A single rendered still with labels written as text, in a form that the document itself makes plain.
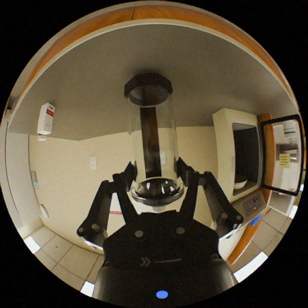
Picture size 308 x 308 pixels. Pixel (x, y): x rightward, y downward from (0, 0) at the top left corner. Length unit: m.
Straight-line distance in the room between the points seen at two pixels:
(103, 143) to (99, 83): 0.68
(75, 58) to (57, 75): 0.06
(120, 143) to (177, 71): 0.70
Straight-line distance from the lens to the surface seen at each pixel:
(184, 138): 0.82
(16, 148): 2.51
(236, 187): 0.62
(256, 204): 0.70
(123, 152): 0.82
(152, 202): 0.16
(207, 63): 0.25
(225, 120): 0.50
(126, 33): 0.19
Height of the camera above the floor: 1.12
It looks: 2 degrees up
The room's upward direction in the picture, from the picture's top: 175 degrees clockwise
